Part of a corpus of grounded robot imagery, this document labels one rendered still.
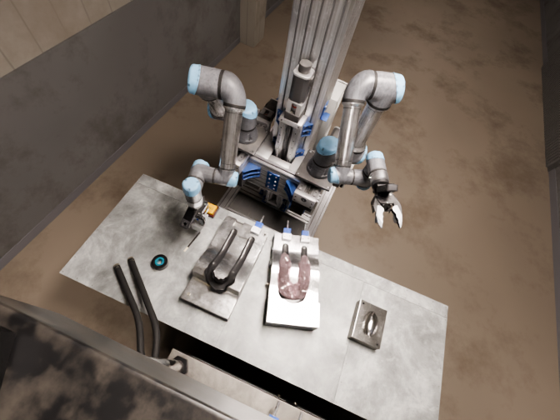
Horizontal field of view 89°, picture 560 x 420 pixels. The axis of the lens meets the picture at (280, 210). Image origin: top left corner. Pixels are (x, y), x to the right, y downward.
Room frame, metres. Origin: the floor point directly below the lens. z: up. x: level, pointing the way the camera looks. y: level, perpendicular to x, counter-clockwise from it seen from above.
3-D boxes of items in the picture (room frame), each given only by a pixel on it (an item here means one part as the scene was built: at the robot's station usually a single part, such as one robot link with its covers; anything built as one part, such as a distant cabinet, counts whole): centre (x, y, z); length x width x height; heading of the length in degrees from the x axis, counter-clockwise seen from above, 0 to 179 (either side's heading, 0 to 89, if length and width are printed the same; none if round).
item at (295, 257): (0.48, -0.17, 0.86); 0.50 x 0.26 x 0.11; 9
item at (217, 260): (0.47, 0.18, 0.92); 0.35 x 0.16 x 0.09; 171
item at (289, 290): (0.49, -0.17, 0.90); 0.26 x 0.18 x 0.08; 9
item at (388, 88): (1.14, -0.29, 1.41); 0.15 x 0.12 x 0.55; 104
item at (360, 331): (0.35, -0.61, 0.84); 0.20 x 0.15 x 0.07; 171
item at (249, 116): (1.21, 0.33, 1.20); 0.13 x 0.12 x 0.14; 96
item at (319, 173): (1.10, -0.16, 1.09); 0.15 x 0.15 x 0.10
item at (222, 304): (0.45, 0.19, 0.87); 0.50 x 0.26 x 0.14; 171
